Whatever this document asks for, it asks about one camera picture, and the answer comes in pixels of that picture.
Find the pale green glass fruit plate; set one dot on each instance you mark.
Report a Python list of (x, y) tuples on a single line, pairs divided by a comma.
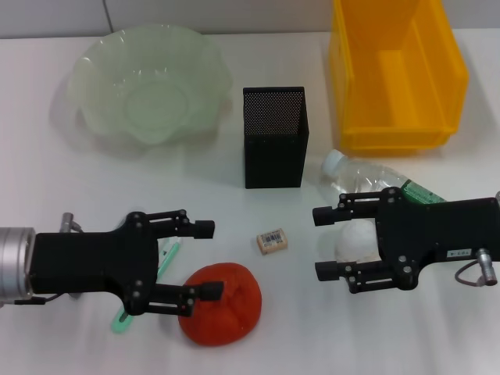
[(117, 62)]

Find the clear green-label water bottle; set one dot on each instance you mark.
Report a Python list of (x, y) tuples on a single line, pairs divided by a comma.
[(363, 176)]

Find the green utility knife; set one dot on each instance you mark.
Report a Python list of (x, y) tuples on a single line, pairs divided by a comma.
[(168, 254)]

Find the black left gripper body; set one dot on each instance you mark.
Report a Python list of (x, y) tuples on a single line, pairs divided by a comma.
[(86, 261)]

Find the yellow plastic bin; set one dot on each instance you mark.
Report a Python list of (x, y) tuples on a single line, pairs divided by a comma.
[(394, 97)]

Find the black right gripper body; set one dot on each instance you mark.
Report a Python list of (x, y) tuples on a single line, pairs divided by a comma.
[(429, 230)]

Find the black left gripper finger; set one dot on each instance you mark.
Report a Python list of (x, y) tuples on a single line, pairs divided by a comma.
[(183, 226), (183, 297)]

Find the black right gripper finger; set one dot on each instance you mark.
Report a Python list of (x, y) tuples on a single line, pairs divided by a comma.
[(351, 207), (351, 275)]

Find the black mesh pen holder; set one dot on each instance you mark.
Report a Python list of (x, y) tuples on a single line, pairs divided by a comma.
[(273, 156)]

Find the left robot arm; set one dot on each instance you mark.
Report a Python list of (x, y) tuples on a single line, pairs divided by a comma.
[(15, 261)]

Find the red-orange fruit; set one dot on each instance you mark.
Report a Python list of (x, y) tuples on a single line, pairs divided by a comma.
[(230, 316)]

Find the white paper ball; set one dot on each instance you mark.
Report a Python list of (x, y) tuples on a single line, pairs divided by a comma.
[(357, 238)]

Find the beige eraser with barcode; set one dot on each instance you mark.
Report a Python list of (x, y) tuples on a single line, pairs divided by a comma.
[(273, 242)]

